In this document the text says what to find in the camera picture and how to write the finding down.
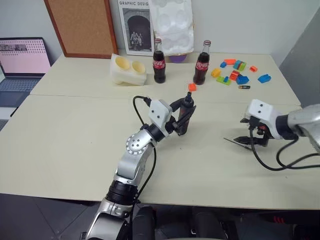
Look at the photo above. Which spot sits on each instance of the wood framed cork board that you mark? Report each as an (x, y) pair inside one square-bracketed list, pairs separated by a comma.
[(81, 27)]

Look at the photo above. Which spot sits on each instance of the yellow toy block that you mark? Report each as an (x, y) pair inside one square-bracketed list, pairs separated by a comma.
[(215, 72)]

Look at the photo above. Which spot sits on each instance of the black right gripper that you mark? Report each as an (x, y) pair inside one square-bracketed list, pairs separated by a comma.
[(261, 135)]

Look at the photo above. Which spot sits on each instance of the pale yellow cup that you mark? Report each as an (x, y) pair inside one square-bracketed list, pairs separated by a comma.
[(138, 67)]

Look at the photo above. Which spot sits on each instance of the multicolour arch block stack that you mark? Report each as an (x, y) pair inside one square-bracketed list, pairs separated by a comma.
[(240, 65)]

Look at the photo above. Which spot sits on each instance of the grey open laptop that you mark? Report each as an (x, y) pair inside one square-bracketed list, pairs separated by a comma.
[(20, 72)]

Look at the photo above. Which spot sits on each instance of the small orange toy block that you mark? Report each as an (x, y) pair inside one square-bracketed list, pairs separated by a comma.
[(253, 68)]

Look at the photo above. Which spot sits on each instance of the white foam cup holder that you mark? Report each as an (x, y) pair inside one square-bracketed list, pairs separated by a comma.
[(125, 76)]

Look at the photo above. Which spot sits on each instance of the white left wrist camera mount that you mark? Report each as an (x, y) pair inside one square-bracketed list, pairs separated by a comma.
[(158, 110)]

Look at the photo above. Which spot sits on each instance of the white moulded packaging tray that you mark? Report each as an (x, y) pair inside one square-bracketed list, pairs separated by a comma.
[(173, 26)]

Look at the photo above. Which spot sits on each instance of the thin metal screwdriver bit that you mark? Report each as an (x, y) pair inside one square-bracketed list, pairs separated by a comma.
[(231, 140)]

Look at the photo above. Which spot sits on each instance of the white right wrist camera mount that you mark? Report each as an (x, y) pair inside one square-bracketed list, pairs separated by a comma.
[(261, 112)]

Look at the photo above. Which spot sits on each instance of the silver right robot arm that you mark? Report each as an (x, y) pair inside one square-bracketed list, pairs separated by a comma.
[(303, 122)]

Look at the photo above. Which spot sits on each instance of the glass cola bottle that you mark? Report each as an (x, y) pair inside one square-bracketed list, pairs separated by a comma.
[(159, 65), (201, 66)]

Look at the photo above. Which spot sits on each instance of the flat orange toy block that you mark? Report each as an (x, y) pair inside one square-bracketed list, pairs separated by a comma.
[(230, 61)]

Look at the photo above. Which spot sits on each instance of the graphic design book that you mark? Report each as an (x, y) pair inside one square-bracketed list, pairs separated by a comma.
[(136, 27)]

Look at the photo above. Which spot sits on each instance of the black gold battery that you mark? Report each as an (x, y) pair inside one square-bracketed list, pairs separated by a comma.
[(244, 87)]

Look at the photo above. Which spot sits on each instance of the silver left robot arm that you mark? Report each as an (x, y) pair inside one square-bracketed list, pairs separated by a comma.
[(136, 146)]

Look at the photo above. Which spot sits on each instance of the large blue toy block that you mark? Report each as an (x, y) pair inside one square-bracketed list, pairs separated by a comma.
[(242, 80), (265, 78)]

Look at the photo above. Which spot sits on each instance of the purple bowl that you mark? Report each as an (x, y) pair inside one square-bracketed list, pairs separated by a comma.
[(178, 58)]

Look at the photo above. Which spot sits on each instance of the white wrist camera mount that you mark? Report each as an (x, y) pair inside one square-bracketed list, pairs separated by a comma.
[(158, 110), (261, 112)]

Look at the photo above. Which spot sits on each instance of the green toy block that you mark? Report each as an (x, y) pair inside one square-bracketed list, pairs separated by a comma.
[(221, 80)]

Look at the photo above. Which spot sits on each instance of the red toy block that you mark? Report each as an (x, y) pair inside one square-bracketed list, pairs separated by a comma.
[(234, 75)]

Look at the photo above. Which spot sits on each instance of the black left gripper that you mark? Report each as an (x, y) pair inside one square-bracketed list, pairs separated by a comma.
[(172, 126)]

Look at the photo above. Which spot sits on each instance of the small blue toy block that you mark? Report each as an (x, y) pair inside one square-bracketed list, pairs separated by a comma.
[(223, 65)]

